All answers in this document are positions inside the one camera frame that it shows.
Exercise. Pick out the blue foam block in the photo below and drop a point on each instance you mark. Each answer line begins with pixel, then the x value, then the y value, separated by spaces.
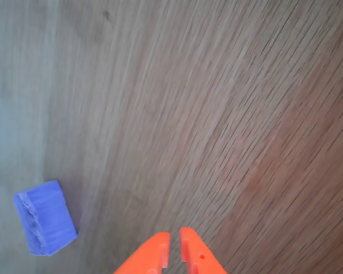
pixel 47 219

